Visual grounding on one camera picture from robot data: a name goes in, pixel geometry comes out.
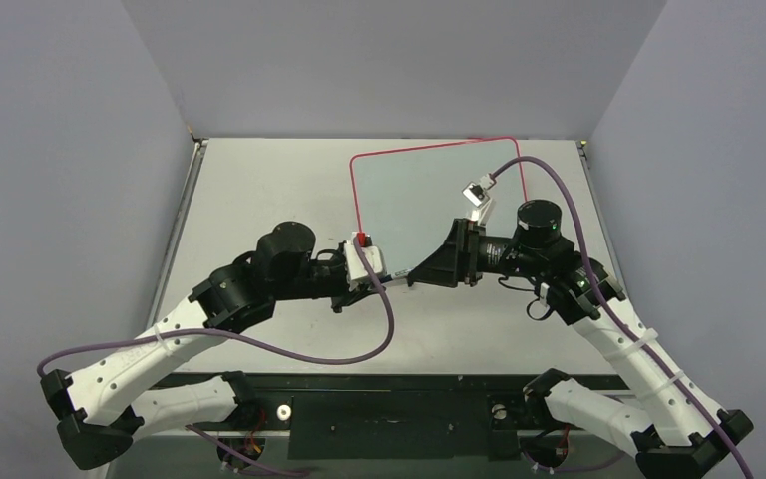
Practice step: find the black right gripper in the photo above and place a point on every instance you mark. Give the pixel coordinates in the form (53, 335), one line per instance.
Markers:
(469, 253)

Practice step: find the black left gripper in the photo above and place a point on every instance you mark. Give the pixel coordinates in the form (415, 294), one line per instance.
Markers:
(352, 296)

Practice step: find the blue white whiteboard marker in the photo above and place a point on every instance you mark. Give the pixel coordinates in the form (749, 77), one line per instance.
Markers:
(396, 275)

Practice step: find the pink framed whiteboard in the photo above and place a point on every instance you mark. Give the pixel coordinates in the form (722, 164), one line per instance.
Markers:
(406, 197)

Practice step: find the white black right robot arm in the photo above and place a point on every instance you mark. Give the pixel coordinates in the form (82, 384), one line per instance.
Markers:
(674, 430)

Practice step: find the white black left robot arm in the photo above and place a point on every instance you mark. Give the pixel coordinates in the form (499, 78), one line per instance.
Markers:
(104, 408)

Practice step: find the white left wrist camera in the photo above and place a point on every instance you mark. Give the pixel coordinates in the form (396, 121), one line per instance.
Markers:
(362, 261)

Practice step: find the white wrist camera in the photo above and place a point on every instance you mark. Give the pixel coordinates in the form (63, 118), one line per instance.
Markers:
(477, 193)
(362, 261)

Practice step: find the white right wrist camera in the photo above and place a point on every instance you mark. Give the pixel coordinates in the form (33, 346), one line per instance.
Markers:
(477, 193)

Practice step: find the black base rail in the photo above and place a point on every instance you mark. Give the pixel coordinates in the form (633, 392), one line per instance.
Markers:
(373, 416)

